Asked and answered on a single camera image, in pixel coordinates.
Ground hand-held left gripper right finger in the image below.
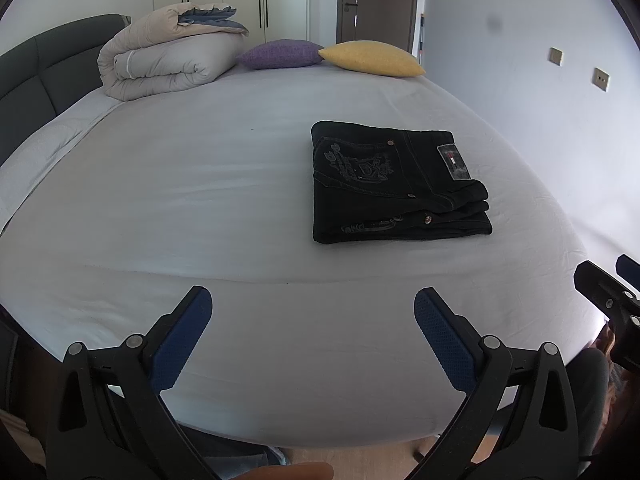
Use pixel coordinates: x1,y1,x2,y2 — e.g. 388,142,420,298
404,287,582,480

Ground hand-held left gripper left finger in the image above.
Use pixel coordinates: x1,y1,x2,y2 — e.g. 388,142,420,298
46,285,222,480

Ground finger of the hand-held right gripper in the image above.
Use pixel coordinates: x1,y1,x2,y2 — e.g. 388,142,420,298
573,260,640,376
615,254,640,288

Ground black pants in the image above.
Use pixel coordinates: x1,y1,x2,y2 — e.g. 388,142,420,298
310,120,494,245

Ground person's left hand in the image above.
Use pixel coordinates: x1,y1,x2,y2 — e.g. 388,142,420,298
234,462,334,480

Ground bed with white sheet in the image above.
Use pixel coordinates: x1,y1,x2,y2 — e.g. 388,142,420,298
0,61,602,450

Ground folded beige duvet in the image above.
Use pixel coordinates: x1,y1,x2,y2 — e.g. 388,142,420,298
97,2,250,102

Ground yellow pillow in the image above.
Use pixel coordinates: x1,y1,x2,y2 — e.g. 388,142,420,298
318,40,427,78

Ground purple pillow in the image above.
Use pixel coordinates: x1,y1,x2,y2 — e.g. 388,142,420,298
236,39,326,71

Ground dark grey headboard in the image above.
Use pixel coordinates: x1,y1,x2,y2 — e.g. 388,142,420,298
0,13,132,167

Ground brown door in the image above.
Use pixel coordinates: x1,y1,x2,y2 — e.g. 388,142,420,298
337,0,420,54

